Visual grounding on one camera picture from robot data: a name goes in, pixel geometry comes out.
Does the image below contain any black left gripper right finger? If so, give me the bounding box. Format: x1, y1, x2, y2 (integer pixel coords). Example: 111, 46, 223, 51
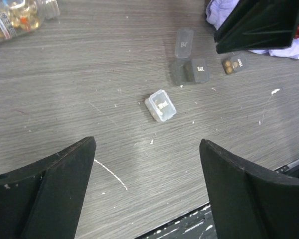
199, 139, 299, 239

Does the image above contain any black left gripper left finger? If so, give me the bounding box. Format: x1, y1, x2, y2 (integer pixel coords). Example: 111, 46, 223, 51
0, 136, 96, 239

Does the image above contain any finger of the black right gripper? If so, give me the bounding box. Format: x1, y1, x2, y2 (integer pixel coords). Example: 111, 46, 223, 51
214, 0, 299, 54

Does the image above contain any lavender crumpled cloth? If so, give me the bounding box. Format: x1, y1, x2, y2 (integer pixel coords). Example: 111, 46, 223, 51
205, 0, 299, 60

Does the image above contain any brown Thur pill box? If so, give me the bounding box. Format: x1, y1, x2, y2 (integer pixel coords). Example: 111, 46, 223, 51
222, 53, 249, 75

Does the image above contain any grey Sat pill box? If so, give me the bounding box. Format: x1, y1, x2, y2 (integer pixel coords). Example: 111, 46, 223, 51
170, 27, 210, 85

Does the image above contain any clear bottle of yellow capsules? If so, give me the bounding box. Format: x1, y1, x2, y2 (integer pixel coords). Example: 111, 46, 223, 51
0, 0, 60, 43

